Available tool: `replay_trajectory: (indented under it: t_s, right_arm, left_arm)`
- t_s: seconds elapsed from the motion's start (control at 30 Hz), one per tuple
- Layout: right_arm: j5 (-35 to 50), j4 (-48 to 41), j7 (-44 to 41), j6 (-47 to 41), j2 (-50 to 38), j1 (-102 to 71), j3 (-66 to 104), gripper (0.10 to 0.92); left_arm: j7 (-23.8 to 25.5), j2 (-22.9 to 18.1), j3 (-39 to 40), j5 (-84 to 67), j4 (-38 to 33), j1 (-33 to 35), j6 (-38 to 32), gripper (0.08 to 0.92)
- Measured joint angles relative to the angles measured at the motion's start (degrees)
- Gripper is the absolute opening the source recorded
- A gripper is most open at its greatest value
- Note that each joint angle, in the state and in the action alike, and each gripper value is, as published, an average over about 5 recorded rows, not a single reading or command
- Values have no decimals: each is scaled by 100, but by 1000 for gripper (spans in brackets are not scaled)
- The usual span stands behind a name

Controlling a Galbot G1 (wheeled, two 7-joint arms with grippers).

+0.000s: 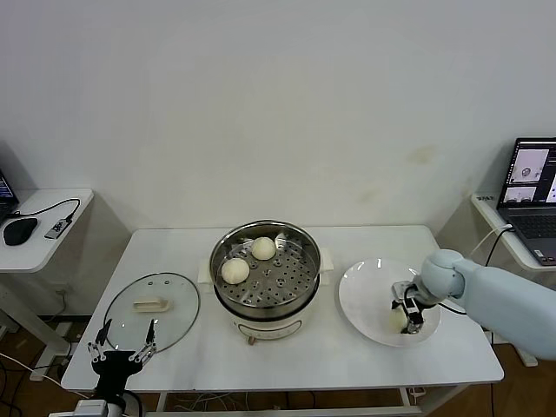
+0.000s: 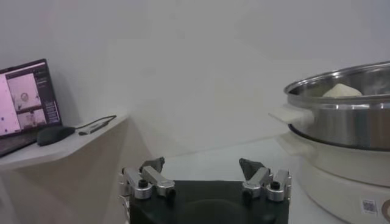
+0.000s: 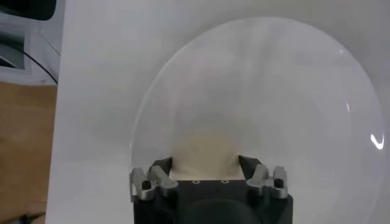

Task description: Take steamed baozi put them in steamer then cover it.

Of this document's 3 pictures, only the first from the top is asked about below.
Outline white floor cable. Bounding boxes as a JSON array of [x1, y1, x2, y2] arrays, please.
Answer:
[[0, 351, 95, 399]]

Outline white laptop cable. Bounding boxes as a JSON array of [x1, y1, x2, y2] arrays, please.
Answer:
[[470, 224, 513, 261]]

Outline grey usb hub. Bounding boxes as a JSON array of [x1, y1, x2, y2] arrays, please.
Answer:
[[45, 217, 74, 241]]

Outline white cable bundle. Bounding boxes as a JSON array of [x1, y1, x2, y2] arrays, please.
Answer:
[[173, 390, 247, 412]]

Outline grey laptop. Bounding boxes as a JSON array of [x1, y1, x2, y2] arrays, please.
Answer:
[[496, 137, 556, 267]]

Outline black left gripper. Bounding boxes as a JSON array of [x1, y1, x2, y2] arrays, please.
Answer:
[[86, 319, 157, 382]]

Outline perforated steel steamer basket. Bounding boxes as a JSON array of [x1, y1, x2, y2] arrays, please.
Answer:
[[209, 220, 322, 321]]

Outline round glass pot lid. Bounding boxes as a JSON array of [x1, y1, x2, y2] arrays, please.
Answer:
[[103, 272, 202, 355]]

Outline round white plate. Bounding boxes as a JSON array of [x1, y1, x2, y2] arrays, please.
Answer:
[[338, 257, 442, 348]]

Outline white side table with label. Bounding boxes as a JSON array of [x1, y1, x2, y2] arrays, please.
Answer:
[[470, 193, 556, 369]]

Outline black computer mouse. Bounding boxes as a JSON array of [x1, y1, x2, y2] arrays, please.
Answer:
[[3, 216, 40, 248]]

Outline cream electric cooking pot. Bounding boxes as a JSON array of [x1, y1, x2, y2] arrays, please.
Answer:
[[197, 247, 335, 348]]

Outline black laptop cable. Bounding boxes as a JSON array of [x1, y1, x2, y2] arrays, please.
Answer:
[[483, 228, 516, 268]]

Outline white steamed baozi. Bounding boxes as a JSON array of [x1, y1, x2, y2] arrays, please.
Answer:
[[387, 308, 412, 334], [220, 257, 251, 285], [250, 236, 277, 261]]

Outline white table leg frame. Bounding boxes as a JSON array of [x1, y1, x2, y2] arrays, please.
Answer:
[[142, 386, 425, 417]]

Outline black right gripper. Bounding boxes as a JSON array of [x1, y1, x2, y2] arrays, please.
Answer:
[[389, 284, 429, 336]]

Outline black usb hub cable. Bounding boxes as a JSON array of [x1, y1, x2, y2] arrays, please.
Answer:
[[11, 197, 83, 224]]

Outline white side table with mouse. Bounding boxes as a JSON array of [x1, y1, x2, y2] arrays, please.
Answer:
[[0, 188, 96, 383]]

